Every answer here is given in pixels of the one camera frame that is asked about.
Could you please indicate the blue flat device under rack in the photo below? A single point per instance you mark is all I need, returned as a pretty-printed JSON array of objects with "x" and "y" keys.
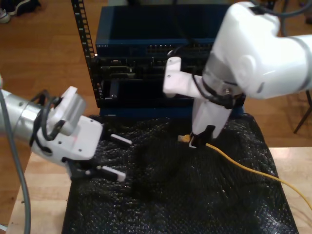
[{"x": 146, "y": 112}]

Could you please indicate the black rack shelf tray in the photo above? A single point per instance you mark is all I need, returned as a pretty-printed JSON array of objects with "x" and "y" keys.
[{"x": 146, "y": 102}]

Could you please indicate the black bubble mat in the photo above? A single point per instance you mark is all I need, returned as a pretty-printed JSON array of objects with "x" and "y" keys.
[{"x": 170, "y": 207}]

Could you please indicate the black rack server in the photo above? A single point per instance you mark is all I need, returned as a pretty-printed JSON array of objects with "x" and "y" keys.
[{"x": 136, "y": 70}]

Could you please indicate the dark sneaker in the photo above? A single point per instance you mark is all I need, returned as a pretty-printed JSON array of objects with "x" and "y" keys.
[{"x": 24, "y": 6}]

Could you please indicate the white sneaker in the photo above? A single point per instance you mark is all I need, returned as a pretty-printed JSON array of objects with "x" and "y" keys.
[{"x": 3, "y": 17}]

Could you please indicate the black rack frame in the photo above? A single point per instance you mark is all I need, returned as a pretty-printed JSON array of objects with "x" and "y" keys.
[{"x": 84, "y": 31}]

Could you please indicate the blue network switch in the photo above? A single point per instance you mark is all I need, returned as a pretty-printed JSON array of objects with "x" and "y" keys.
[{"x": 146, "y": 24}]

